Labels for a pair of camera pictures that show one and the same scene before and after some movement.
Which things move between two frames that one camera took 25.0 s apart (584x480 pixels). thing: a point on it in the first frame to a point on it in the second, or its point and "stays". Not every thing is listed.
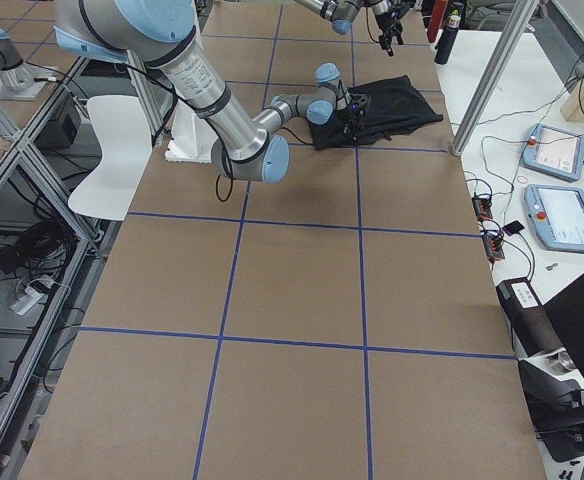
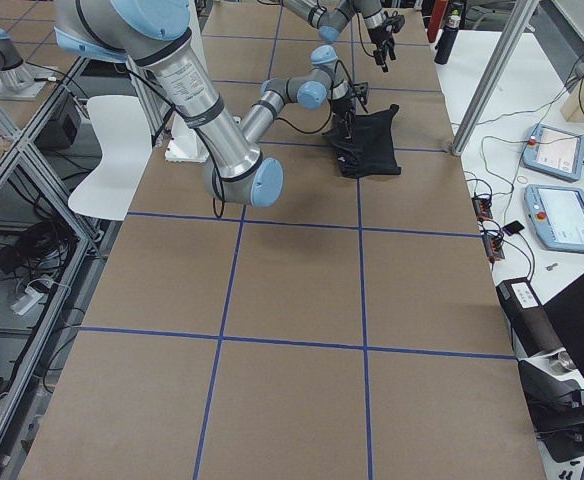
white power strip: x=30 y=299 stays
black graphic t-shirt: x=394 y=104 to x=371 y=150
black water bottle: x=447 y=39 stays
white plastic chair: x=126 y=141 stays
